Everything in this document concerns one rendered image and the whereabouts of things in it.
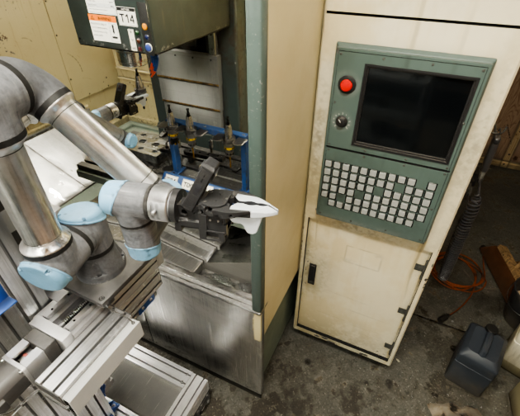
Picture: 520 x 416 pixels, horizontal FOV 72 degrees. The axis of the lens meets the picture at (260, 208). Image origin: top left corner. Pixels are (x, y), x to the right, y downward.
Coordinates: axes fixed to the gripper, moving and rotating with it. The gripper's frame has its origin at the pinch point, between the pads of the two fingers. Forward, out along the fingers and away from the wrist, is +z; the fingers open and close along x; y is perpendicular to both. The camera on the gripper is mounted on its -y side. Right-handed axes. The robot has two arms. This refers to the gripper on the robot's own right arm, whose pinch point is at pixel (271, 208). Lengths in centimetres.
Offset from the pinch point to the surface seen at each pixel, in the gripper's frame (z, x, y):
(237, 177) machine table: -37, -119, 52
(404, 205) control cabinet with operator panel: 41, -66, 31
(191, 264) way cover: -49, -71, 80
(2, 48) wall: -191, -144, -4
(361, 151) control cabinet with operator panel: 22, -68, 12
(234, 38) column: -49, -159, -15
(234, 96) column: -50, -164, 19
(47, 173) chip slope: -169, -126, 69
